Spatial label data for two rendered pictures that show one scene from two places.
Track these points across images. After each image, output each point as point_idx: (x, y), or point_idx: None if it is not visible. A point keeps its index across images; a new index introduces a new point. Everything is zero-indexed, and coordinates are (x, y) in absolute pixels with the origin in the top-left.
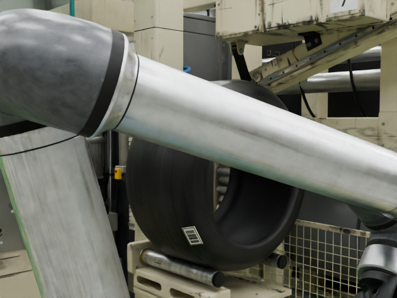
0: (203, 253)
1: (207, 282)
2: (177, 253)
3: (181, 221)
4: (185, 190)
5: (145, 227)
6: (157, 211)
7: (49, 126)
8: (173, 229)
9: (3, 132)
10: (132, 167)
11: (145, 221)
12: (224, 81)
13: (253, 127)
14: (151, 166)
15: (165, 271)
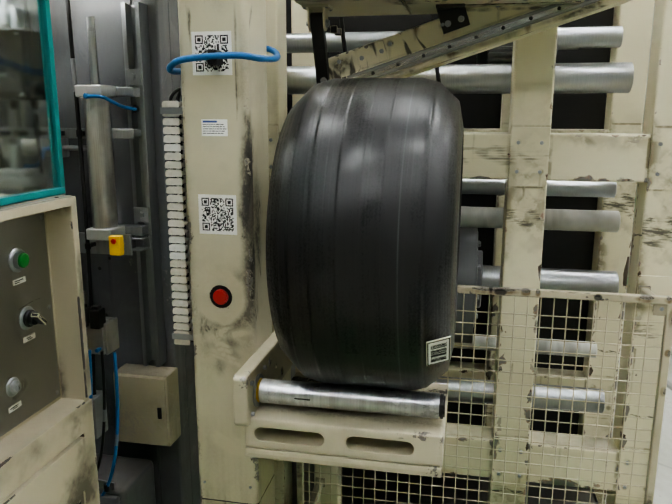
0: (432, 372)
1: (425, 415)
2: (370, 379)
3: (427, 331)
4: (442, 279)
5: (319, 348)
6: (376, 320)
7: None
8: (406, 347)
9: None
10: (306, 244)
11: (327, 339)
12: (426, 82)
13: None
14: (367, 242)
15: (302, 408)
